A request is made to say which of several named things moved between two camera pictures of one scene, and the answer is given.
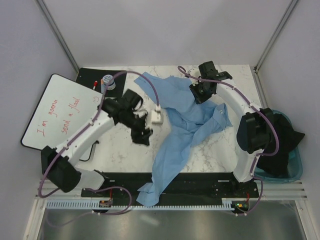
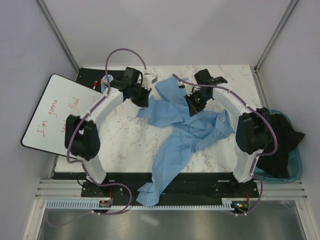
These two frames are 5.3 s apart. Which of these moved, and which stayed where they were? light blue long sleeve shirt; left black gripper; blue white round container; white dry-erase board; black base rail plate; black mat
Moved: left black gripper; light blue long sleeve shirt
Stayed: white dry-erase board; blue white round container; black base rail plate; black mat
